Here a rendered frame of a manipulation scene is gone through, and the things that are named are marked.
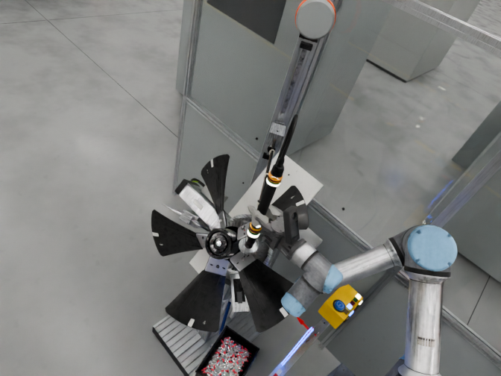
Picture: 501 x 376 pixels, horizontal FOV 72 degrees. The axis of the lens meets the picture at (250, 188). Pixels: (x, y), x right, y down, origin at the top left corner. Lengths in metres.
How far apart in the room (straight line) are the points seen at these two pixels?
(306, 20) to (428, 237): 0.94
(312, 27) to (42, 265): 2.25
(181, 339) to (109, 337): 0.44
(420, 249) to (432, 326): 0.20
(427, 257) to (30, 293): 2.32
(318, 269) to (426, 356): 0.35
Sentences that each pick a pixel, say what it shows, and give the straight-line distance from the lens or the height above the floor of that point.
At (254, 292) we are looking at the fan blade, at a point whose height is 1.17.
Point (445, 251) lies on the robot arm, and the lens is 1.05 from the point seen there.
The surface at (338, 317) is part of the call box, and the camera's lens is 1.53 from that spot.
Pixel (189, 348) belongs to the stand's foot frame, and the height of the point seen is 0.08.
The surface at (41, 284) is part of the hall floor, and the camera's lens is 2.72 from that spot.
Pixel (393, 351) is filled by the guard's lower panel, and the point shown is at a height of 0.53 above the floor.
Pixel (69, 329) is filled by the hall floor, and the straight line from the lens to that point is 2.54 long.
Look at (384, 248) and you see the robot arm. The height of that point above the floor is 1.51.
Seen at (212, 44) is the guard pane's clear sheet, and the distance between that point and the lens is 2.22.
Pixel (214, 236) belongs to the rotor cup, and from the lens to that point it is 1.35.
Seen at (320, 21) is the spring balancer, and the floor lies 1.88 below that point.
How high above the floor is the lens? 2.29
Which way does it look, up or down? 43 degrees down
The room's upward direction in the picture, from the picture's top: 18 degrees clockwise
